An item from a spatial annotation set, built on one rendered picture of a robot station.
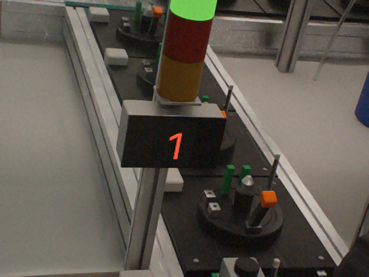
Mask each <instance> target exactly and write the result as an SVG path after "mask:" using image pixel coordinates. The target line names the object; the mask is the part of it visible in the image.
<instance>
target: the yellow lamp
mask: <svg viewBox="0 0 369 277"><path fill-rule="evenodd" d="M204 61H205V59H204V60H202V61H200V62H195V63H189V62H181V61H178V60H174V59H172V58H171V57H169V56H167V55H166V54H165V53H164V52H163V53H162V57H161V63H160V67H159V73H158V80H157V84H156V91H157V92H158V93H159V94H160V95H161V96H163V97H164V98H167V99H170V100H173V101H179V102H187V101H192V100H194V99H196V97H197V95H198V90H199V87H200V81H201V78H202V72H203V67H204Z"/></svg>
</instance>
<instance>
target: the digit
mask: <svg viewBox="0 0 369 277"><path fill-rule="evenodd" d="M196 129H197V123H196V122H176V121H160V122H159V126H158V128H157V132H156V139H155V145H154V151H153V158H152V163H151V165H157V164H173V165H189V162H190V159H191V154H192V148H193V143H194V138H195V132H196Z"/></svg>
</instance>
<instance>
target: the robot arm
mask: <svg viewBox="0 0 369 277"><path fill-rule="evenodd" d="M332 277H369V233H367V234H364V235H362V236H359V237H358V238H357V241H356V244H355V246H354V247H353V248H352V249H351V250H350V251H349V252H348V253H347V254H346V256H344V258H343V259H342V260H341V262H340V264H339V265H338V266H336V267H335V269H334V272H333V276H332Z"/></svg>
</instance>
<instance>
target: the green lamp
mask: <svg viewBox="0 0 369 277"><path fill-rule="evenodd" d="M216 4H217V0H171V2H170V10H171V11H173V13H174V14H176V15H178V16H181V17H184V18H187V19H190V20H200V21H202V20H208V19H211V18H212V17H213V16H214V11H215V9H216Z"/></svg>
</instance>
